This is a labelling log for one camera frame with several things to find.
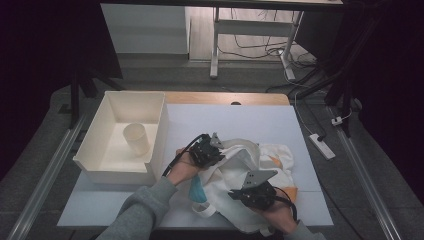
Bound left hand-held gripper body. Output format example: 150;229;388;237
188;132;225;169

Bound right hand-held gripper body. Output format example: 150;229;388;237
237;169;279;211

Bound white tote bag coloured patches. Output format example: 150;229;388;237
188;137;299;238

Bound white paper cup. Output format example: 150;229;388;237
122;122;151;158

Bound white storage box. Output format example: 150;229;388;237
72;90;170;187

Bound person's right hand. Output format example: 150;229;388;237
252;199;300;235

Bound person's left hand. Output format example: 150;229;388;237
166;148;203;186

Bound white power strip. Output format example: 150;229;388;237
308;133;337;161

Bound black stand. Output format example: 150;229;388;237
293;58;368;138
68;64;125;130

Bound white cabinet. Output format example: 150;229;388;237
100;3;192;55

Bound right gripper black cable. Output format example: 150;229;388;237
275;186;299;222

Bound white power strip cable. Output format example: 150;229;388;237
283;64;316;136

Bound black plugged-in cable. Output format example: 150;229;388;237
299;96;327;142

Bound black floor cable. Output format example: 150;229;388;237
216;8;316;68

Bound metal floor rail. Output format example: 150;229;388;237
5;111;88;240
327;105;403;240

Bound white desk frame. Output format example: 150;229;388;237
209;6;305;81

